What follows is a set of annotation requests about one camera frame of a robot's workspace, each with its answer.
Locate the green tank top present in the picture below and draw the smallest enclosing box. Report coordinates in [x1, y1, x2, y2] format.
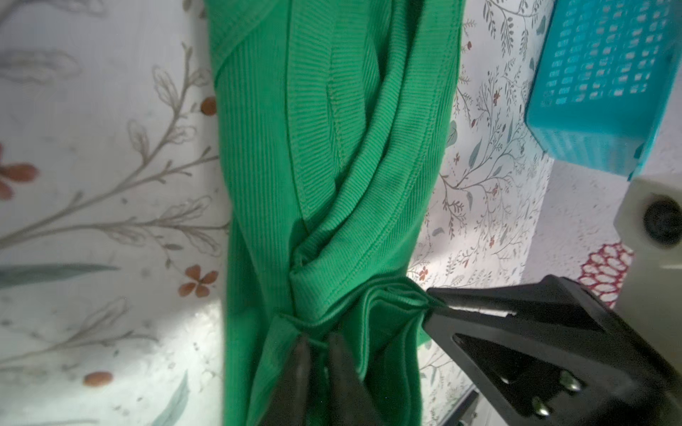
[205, 1, 465, 425]

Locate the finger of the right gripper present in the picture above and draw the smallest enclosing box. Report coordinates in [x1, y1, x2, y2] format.
[424, 275, 681, 425]

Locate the floral table mat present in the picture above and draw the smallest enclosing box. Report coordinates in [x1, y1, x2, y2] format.
[1, 1, 553, 425]

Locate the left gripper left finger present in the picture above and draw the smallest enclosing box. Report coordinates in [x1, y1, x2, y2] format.
[259, 335, 312, 426]

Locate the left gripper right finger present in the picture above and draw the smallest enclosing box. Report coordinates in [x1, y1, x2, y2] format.
[328, 333, 384, 425]

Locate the teal plastic basket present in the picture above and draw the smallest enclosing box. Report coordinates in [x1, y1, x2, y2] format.
[526, 0, 681, 179]

